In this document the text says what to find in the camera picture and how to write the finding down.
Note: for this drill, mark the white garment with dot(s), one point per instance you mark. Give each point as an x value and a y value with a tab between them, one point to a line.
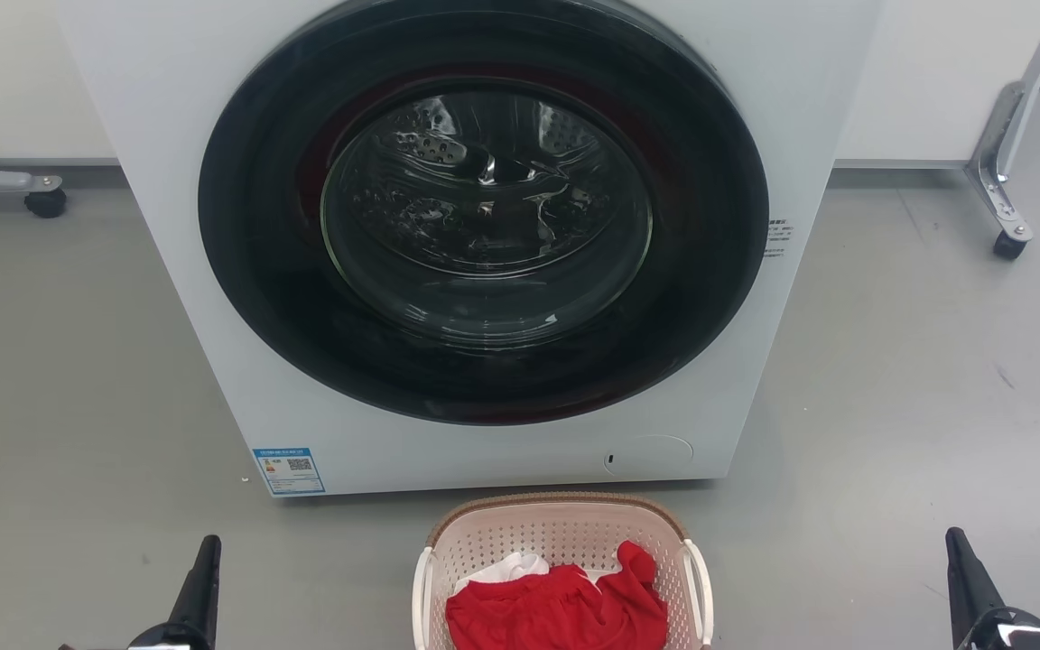
511	569

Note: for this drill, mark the white partition panel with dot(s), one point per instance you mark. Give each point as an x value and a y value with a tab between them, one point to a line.
14	72
935	81

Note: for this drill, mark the round black washing machine door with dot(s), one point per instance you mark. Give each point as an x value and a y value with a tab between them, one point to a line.
249	271

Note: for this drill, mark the red garment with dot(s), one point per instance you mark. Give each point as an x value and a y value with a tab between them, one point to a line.
565	609

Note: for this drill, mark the round filter cover flap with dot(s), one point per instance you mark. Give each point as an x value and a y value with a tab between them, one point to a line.
655	454

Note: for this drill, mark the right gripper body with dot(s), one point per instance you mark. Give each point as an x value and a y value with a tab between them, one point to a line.
1016	634

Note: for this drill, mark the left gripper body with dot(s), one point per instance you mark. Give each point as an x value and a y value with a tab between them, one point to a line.
163	639

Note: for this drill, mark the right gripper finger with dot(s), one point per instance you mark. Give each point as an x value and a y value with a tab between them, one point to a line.
967	578

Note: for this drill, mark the beige perforated laundry basket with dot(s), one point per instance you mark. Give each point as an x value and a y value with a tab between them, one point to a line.
529	533

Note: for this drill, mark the white front-load washing machine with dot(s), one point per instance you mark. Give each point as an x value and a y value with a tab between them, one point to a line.
168	135

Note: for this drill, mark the blue energy label sticker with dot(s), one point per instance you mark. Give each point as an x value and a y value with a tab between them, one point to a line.
288	471

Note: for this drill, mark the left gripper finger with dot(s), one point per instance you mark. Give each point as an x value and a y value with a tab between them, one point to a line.
199	587

